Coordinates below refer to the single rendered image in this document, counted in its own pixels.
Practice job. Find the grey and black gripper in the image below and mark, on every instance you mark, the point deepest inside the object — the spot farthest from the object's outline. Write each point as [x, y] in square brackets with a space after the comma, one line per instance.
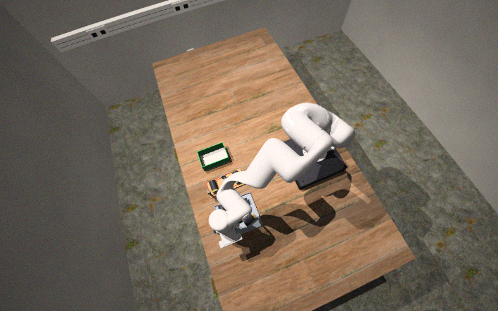
[235, 226]

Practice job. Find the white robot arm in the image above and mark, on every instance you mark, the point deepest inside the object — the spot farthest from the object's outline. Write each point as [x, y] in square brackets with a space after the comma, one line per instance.
[313, 128]

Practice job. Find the pale yellow flat board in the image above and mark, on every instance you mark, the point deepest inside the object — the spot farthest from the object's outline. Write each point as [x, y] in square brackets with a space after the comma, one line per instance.
[219, 181]

